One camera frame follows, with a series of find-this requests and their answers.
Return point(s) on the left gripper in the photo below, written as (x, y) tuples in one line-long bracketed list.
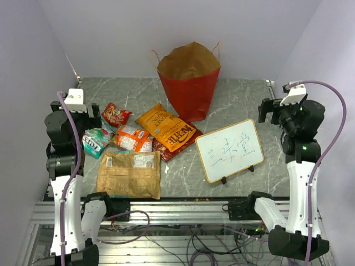
[(93, 122)]

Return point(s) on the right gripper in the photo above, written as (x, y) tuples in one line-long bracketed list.
[(268, 105)]

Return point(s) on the brown paper snack bag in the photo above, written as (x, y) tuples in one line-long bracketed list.
[(130, 174)]

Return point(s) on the red Doritos bag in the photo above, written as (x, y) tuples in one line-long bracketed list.
[(167, 155)]

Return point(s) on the yellow Kettle chips bag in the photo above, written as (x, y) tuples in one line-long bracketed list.
[(170, 130)]

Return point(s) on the red paper bag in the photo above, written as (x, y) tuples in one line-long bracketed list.
[(189, 76)]

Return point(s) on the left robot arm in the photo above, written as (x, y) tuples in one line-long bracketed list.
[(76, 222)]

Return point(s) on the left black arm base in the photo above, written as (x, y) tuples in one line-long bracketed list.
[(120, 206)]

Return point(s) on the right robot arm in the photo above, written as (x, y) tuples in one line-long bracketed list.
[(297, 236)]

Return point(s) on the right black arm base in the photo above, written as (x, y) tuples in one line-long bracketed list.
[(239, 211)]

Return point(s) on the teal Fox's mint bag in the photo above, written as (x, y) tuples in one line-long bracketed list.
[(97, 139)]

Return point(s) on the orange Fox's candy bag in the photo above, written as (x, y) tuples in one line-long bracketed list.
[(133, 139)]

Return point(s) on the small red snack packet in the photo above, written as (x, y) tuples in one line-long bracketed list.
[(115, 116)]

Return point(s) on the small whiteboard with stand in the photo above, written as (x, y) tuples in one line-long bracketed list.
[(229, 150)]

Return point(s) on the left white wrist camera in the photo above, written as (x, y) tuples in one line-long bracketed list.
[(75, 101)]

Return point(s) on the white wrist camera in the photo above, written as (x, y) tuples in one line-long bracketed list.
[(295, 93), (75, 101)]

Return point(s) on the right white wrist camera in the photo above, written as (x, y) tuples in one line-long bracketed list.
[(295, 93)]

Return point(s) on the aluminium frame rail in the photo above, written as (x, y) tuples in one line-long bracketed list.
[(164, 213)]

